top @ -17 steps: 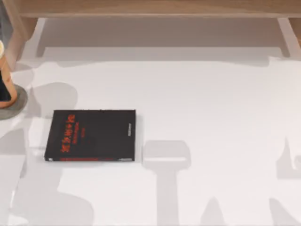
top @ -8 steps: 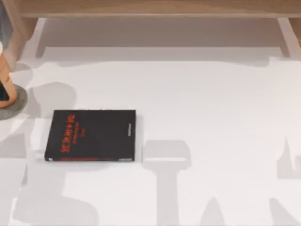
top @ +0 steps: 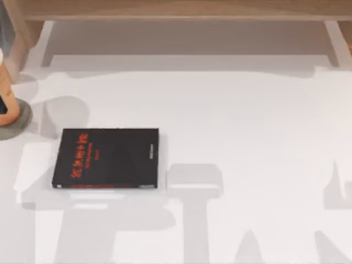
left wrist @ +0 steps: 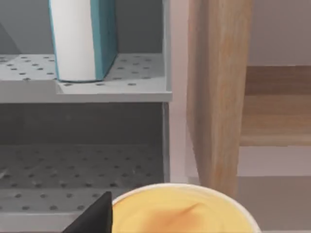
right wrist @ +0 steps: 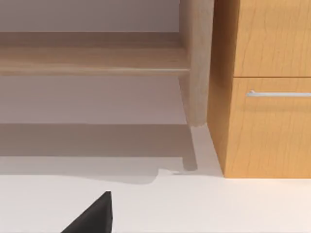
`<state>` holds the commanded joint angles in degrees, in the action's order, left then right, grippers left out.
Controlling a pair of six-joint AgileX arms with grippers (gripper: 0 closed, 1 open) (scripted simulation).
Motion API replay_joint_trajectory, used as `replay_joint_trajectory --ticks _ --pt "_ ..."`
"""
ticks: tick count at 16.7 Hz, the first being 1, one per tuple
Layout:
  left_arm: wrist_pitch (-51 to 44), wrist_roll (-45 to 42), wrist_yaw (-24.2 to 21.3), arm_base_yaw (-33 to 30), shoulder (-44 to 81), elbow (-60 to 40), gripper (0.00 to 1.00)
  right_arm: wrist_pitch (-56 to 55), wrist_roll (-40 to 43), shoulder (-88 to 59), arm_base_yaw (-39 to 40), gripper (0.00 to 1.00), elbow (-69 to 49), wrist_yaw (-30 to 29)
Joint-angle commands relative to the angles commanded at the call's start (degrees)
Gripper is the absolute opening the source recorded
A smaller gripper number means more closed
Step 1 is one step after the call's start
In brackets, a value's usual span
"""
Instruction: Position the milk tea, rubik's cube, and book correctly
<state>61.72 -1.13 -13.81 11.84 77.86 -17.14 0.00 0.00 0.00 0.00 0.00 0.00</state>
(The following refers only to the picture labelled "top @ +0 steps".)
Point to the black book with red lettering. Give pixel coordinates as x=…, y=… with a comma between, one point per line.
x=110, y=159

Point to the wooden shelf unit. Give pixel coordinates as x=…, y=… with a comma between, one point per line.
x=176, y=13

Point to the grey round coaster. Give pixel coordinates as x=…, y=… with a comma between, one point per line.
x=22, y=121

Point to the orange bottle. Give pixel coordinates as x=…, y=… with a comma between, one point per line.
x=6, y=104

